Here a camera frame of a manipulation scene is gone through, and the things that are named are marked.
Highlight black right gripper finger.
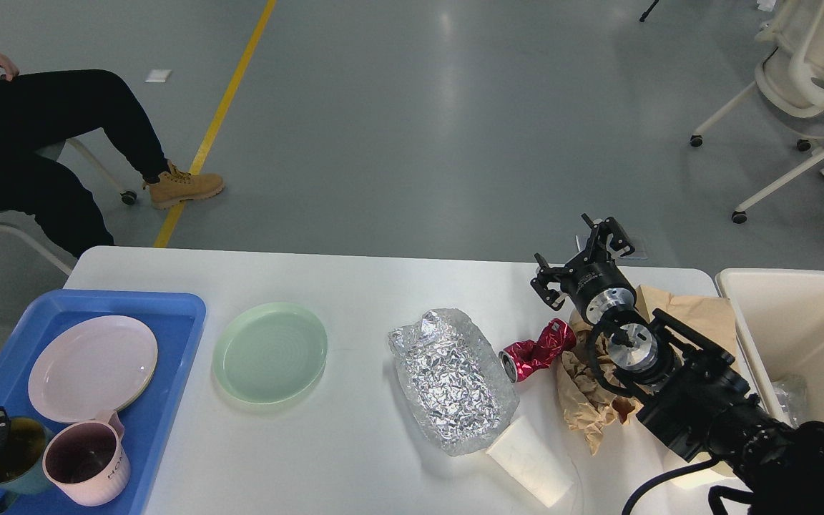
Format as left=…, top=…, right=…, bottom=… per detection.
left=581, top=214, right=637, bottom=266
left=531, top=253, right=572, bottom=310

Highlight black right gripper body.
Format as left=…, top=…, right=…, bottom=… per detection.
left=560, top=262, right=637, bottom=325

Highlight pink HOME mug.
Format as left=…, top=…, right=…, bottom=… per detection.
left=42, top=411, right=131, bottom=506

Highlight crumpled aluminium foil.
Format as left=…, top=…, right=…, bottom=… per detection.
left=387, top=308, right=519, bottom=456

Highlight seated person in black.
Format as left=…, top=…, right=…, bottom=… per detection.
left=0, top=36, right=170, bottom=258

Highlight black tripod stand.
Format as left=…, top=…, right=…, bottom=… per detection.
left=639, top=0, right=660, bottom=23

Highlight blue plastic tray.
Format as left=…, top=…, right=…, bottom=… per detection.
left=0, top=289, right=206, bottom=514

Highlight white paper cup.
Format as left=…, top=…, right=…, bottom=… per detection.
left=485, top=417, right=574, bottom=508

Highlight clear plastic in bin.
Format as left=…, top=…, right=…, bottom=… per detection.
left=771, top=374, right=810, bottom=428

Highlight crushed red can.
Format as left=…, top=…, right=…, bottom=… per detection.
left=498, top=318, right=577, bottom=383

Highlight teal mug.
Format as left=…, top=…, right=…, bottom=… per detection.
left=0, top=417, right=54, bottom=514

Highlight tan work boot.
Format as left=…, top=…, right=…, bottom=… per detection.
left=142, top=160, right=225, bottom=210

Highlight white paper scrap on floor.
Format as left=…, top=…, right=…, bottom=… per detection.
left=144, top=69, right=172, bottom=84

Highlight beige plastic bin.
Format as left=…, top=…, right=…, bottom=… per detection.
left=716, top=268, right=824, bottom=423

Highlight pink plate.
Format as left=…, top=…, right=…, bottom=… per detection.
left=27, top=314, right=158, bottom=424

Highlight green plate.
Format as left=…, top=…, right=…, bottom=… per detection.
left=212, top=301, right=329, bottom=406

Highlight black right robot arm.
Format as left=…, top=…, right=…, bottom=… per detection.
left=531, top=216, right=824, bottom=514

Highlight crumpled brown paper bag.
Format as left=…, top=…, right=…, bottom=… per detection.
left=552, top=285, right=738, bottom=454

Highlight white office chair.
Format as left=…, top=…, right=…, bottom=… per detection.
left=690, top=1, right=824, bottom=224

